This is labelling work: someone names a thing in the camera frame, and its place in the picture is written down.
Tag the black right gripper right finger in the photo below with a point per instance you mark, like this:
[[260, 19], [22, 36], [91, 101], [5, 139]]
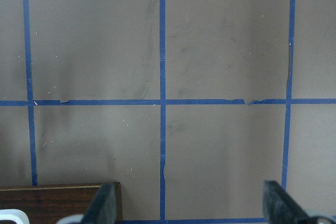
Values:
[[279, 206]]

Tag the wooden drawer with white handle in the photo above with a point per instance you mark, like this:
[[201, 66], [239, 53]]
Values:
[[55, 203]]

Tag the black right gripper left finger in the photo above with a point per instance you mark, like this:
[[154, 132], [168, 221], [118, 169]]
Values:
[[103, 207]]

